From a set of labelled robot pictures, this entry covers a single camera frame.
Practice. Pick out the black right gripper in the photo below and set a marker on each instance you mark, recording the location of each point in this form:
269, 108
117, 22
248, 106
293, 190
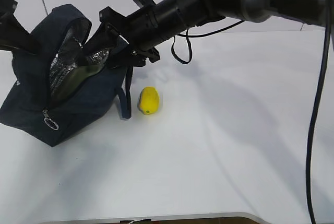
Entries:
114, 41

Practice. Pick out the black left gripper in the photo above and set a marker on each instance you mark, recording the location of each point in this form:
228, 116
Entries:
13, 35

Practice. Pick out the green lid glass food container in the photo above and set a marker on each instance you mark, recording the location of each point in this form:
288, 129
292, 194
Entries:
72, 80

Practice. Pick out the yellow lemon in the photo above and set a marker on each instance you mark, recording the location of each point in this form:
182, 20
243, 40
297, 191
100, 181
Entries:
148, 101

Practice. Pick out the navy blue lunch bag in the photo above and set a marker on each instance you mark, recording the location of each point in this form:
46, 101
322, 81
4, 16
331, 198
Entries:
62, 35

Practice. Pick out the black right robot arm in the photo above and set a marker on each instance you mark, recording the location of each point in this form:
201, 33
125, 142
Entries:
154, 23

